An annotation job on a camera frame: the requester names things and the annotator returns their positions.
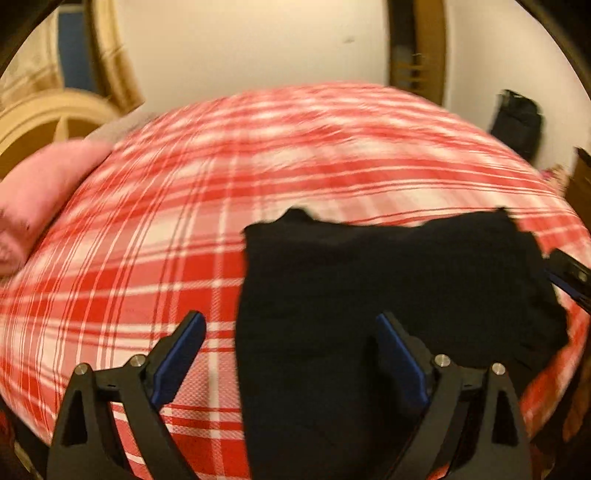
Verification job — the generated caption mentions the grey striped pillow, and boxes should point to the grey striped pillow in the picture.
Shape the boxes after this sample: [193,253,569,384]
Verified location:
[86,108,157,144]

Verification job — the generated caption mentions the black hanging garment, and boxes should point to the black hanging garment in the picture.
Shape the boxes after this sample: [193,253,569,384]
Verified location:
[490,89,544,163]

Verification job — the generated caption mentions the cream wooden headboard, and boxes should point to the cream wooden headboard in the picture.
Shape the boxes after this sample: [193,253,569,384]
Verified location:
[1,89,121,177]

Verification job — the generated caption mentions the brown wooden door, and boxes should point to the brown wooden door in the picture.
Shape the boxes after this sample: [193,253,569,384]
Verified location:
[387,0,447,105]

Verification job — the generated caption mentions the black pants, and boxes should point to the black pants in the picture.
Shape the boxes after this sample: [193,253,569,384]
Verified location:
[235,209,569,479]

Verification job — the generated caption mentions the beige patterned curtain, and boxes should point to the beige patterned curtain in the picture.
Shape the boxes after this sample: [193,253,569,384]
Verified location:
[1,1,144,114]

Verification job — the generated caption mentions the blue window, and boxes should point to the blue window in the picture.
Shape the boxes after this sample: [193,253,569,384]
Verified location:
[57,9,97,93]

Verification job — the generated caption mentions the red plaid bed sheet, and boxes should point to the red plaid bed sheet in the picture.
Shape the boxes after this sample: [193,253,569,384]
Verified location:
[1,83,590,479]

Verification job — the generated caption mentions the pink folded blanket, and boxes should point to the pink folded blanket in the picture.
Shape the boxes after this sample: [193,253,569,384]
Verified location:
[1,139,113,276]

